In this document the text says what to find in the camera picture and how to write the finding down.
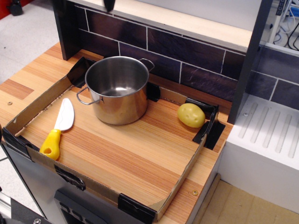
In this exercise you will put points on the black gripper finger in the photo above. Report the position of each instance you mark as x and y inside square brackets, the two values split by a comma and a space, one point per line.
[109, 5]

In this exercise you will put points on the shiny metal pot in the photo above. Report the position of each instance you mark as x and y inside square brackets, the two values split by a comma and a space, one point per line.
[118, 88]

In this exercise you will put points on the cardboard fence with black tape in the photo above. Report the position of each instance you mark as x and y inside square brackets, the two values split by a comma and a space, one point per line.
[154, 170]

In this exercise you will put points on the black object on floor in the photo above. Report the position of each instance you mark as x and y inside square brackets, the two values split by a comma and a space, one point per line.
[15, 8]

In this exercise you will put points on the yellow toy potato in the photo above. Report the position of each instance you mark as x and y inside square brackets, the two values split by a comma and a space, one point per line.
[191, 115]

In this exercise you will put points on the black oven front panel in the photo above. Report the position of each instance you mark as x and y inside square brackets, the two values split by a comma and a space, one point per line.
[82, 209]

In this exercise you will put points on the white drainer sink unit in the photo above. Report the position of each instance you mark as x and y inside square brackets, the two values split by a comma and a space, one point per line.
[261, 154]

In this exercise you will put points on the dark shelf frame with ledge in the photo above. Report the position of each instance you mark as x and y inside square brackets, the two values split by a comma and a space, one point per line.
[186, 61]

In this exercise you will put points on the toy knife yellow handle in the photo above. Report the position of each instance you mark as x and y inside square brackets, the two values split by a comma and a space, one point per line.
[64, 122]

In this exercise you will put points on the white rack with cables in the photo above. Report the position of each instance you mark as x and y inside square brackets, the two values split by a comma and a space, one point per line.
[283, 26]

